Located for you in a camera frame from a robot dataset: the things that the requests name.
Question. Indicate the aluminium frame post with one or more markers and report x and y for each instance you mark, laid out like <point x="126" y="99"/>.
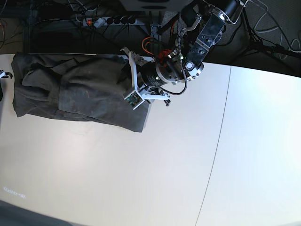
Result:
<point x="155" y="25"/>

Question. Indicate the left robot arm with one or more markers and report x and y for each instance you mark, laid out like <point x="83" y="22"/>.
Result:
<point x="194" y="41"/>

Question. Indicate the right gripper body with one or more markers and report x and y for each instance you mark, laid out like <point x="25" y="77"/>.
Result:
<point x="4" y="74"/>

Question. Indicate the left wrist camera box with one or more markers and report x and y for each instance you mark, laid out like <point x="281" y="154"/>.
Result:
<point x="134" y="98"/>

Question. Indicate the power strip with red switch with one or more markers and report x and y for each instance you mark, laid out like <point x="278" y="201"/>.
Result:
<point x="108" y="21"/>

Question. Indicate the dark grey T-shirt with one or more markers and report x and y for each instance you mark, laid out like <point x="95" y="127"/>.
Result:
<point x="75" y="88"/>

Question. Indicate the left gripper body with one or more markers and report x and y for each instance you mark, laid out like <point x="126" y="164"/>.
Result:
<point x="149" y="77"/>

